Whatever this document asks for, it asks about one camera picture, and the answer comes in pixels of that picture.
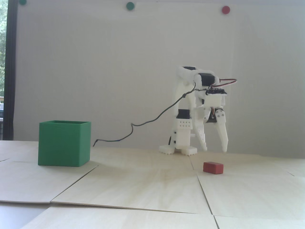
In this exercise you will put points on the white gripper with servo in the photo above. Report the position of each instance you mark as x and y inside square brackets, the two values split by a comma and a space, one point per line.
[206, 115]

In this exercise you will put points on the red block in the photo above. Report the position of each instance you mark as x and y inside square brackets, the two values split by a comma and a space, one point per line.
[213, 168]

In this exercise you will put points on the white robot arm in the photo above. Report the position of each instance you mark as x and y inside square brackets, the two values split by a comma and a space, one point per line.
[182, 133]

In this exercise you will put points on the green box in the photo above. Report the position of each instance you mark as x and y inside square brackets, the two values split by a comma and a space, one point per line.
[62, 145]

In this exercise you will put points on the red round magnet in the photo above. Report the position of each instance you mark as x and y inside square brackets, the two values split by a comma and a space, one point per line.
[226, 10]

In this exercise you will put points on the green round magnet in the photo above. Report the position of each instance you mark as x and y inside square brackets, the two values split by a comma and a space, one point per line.
[22, 2]
[130, 6]

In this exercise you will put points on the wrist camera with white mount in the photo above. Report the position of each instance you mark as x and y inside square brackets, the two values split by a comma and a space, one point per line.
[214, 99]

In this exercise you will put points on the black window frame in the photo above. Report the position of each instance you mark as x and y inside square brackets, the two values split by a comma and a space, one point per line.
[10, 71]

